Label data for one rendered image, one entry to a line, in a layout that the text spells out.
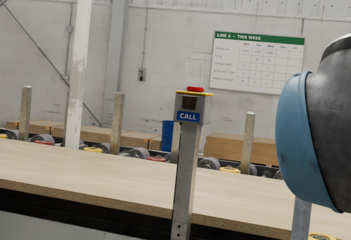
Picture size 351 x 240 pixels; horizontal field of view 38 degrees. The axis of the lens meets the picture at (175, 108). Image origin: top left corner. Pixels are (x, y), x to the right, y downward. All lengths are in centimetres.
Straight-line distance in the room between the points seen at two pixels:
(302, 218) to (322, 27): 720
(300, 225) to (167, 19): 747
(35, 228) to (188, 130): 65
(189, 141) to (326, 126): 74
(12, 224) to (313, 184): 130
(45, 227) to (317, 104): 124
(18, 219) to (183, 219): 63
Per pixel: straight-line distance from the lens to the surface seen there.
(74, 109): 233
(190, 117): 111
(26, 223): 161
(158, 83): 841
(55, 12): 912
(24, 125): 262
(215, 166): 266
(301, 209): 111
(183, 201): 115
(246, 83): 816
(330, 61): 45
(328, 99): 42
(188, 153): 113
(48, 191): 153
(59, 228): 155
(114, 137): 239
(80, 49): 233
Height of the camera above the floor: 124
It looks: 3 degrees down
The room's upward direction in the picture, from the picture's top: 6 degrees clockwise
